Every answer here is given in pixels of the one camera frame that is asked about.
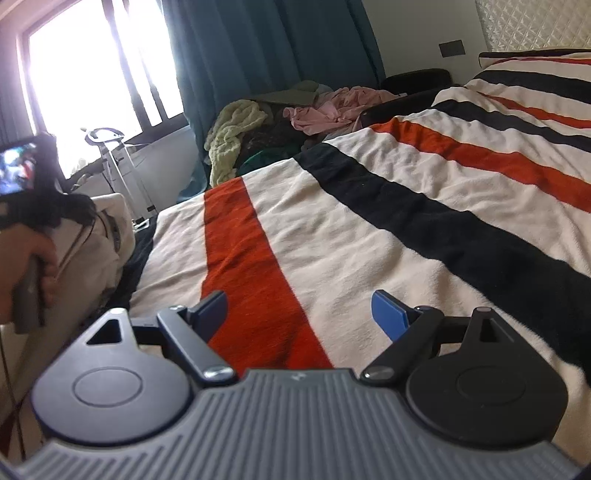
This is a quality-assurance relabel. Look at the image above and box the pink garment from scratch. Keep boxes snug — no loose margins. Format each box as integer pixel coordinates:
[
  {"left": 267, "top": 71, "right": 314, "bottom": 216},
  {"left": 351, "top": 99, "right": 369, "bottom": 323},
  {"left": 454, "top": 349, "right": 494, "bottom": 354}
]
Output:
[{"left": 281, "top": 85, "right": 408, "bottom": 137}]

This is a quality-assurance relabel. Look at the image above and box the dark patterned garment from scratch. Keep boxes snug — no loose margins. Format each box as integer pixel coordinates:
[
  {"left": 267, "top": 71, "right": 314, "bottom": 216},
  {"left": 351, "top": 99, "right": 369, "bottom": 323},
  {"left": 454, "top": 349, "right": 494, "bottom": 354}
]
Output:
[{"left": 236, "top": 104, "right": 325, "bottom": 168}]

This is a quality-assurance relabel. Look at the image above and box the person's left hand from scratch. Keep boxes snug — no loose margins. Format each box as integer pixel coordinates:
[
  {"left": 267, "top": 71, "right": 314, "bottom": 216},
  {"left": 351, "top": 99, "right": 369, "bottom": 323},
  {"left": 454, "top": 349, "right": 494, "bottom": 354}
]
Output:
[{"left": 0, "top": 225, "right": 59, "bottom": 325}]

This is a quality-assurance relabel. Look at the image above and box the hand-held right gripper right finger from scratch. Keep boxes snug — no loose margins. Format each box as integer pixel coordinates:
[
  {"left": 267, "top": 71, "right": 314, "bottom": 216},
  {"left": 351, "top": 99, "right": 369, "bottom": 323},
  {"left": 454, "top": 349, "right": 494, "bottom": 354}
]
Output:
[{"left": 360, "top": 290, "right": 511, "bottom": 385}]

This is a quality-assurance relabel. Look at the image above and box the striped blanket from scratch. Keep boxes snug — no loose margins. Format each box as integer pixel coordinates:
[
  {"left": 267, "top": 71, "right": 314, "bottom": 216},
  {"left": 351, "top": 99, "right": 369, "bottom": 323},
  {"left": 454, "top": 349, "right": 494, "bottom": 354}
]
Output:
[{"left": 128, "top": 46, "right": 591, "bottom": 464}]

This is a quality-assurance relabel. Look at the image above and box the white quilted headboard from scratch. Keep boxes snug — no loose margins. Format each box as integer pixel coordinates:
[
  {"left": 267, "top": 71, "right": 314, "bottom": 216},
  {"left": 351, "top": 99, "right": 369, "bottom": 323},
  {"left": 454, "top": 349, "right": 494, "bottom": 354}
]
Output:
[{"left": 475, "top": 0, "right": 591, "bottom": 52}]

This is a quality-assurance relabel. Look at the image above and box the dark wall switch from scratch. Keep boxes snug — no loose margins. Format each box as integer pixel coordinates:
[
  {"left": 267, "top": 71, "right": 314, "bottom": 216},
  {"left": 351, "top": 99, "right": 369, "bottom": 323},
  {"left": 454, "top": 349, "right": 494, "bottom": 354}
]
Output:
[{"left": 438, "top": 39, "right": 467, "bottom": 59}]

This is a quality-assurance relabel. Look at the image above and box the white sweater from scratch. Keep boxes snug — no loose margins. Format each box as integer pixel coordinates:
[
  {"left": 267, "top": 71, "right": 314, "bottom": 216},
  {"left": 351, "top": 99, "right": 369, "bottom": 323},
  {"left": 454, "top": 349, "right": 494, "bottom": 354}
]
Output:
[{"left": 44, "top": 193, "right": 136, "bottom": 326}]

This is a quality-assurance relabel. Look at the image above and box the black chair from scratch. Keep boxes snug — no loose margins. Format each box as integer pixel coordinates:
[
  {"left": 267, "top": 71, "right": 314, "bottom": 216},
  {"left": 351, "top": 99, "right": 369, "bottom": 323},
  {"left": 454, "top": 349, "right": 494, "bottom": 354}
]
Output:
[{"left": 359, "top": 68, "right": 463, "bottom": 128}]

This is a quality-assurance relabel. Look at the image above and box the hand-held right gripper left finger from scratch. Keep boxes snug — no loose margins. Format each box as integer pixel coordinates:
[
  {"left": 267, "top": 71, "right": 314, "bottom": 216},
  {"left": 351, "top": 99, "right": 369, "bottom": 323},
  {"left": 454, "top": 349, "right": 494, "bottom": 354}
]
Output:
[{"left": 84, "top": 291, "right": 235, "bottom": 387}]

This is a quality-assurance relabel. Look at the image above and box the white garment steamer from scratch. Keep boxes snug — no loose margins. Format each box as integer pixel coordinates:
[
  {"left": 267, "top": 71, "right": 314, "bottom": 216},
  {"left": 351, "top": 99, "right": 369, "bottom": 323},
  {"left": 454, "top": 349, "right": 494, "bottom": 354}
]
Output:
[{"left": 80, "top": 126, "right": 158, "bottom": 223}]

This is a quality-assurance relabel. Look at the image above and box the dark green garment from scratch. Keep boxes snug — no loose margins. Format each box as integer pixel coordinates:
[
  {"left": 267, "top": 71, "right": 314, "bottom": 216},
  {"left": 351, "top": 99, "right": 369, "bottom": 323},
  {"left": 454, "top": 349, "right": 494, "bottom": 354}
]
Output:
[{"left": 239, "top": 151, "right": 280, "bottom": 178}]

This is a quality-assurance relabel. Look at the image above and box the window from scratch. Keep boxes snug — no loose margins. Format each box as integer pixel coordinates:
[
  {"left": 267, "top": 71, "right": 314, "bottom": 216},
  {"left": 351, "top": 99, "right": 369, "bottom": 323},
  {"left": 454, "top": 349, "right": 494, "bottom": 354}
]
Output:
[{"left": 18, "top": 0, "right": 186, "bottom": 182}]

